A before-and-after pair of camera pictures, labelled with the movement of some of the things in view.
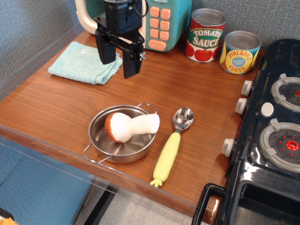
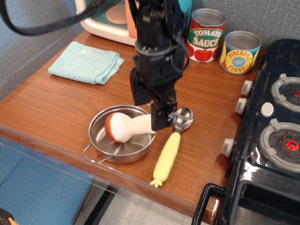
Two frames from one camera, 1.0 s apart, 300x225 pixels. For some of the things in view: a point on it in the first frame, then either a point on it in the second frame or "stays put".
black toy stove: x=262 y=185 stays put
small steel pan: x=101 y=147 stays put
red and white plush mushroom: x=120 y=127 stays put
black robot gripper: x=122 y=24 -> x=161 y=63
